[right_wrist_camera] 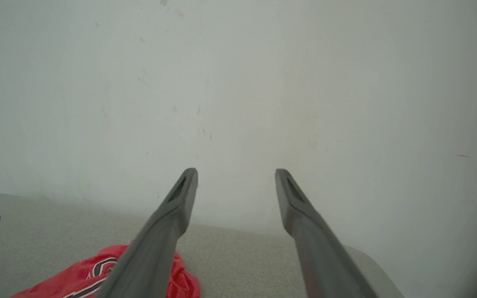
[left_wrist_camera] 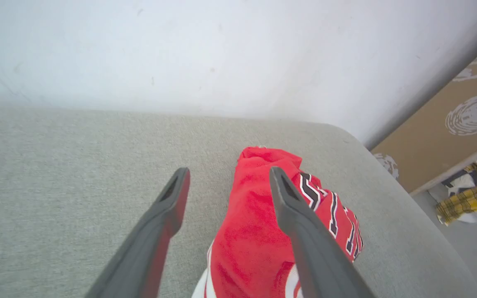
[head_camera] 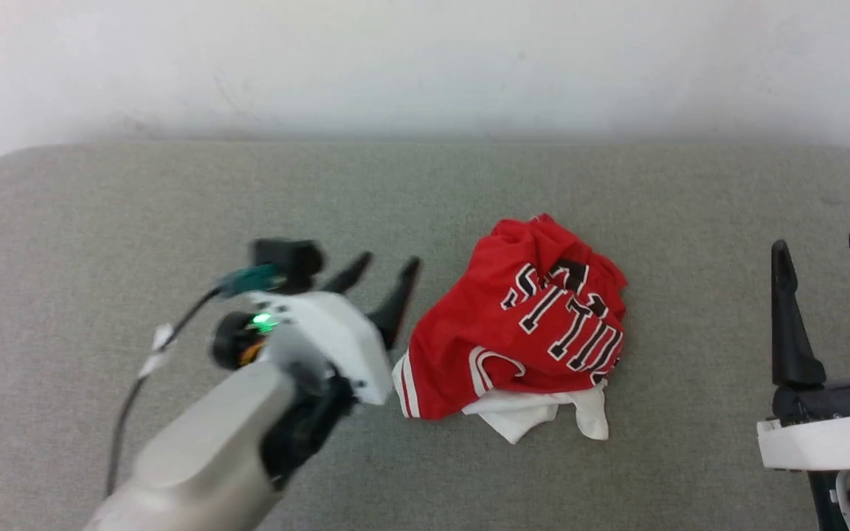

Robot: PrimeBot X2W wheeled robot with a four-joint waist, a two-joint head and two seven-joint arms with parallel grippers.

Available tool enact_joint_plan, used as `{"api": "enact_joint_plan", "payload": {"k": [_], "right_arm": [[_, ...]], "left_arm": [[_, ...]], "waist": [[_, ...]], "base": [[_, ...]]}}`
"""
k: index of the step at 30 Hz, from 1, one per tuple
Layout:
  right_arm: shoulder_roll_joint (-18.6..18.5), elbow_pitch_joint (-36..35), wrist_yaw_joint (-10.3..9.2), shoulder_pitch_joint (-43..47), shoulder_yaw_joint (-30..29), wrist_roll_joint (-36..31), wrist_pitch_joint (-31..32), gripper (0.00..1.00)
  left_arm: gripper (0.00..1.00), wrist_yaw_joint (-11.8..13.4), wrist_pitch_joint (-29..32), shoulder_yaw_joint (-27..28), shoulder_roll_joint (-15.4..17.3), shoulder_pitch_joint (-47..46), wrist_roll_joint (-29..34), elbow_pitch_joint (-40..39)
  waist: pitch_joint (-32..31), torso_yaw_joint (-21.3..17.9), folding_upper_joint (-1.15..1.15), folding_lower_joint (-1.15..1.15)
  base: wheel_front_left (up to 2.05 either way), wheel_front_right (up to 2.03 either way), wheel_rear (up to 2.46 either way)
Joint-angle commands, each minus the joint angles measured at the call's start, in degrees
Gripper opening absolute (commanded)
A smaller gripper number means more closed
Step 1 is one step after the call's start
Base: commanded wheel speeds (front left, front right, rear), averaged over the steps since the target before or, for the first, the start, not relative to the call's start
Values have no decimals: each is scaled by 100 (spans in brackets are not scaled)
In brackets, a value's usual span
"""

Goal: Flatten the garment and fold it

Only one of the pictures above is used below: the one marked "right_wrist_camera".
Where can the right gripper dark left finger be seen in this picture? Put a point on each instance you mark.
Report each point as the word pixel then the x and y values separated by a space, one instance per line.
pixel 151 248

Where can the red and white jersey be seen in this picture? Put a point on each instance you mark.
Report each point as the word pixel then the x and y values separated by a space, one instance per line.
pixel 60 283

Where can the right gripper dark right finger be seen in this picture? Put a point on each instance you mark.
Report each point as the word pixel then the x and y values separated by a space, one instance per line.
pixel 325 260

